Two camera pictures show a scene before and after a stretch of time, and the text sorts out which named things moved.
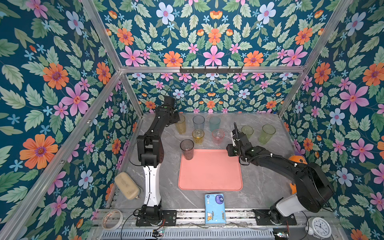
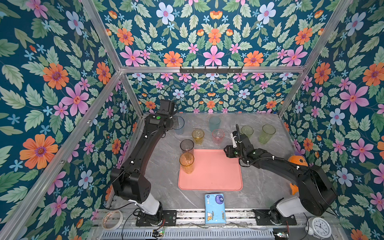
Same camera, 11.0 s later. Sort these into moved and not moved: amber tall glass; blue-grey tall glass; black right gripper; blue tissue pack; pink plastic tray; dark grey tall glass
Moved: blue-grey tall glass; amber tall glass
Not moved: dark grey tall glass; blue tissue pack; pink plastic tray; black right gripper
